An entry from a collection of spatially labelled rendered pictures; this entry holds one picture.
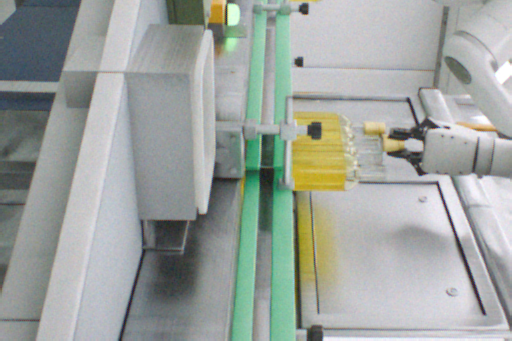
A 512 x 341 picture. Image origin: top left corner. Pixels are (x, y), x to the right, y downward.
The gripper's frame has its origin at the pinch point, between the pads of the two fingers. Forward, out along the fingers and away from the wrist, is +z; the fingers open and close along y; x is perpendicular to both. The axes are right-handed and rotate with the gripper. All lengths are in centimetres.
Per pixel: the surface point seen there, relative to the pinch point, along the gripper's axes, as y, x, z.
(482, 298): -11.6, 27.9, -18.9
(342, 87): -266, -564, 100
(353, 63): -237, -567, 91
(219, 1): 22.1, -8.2, 40.4
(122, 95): 32, 54, 30
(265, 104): 13.4, 17.1, 22.9
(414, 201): -12.7, 1.0, -4.8
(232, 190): 6.3, 34.3, 23.3
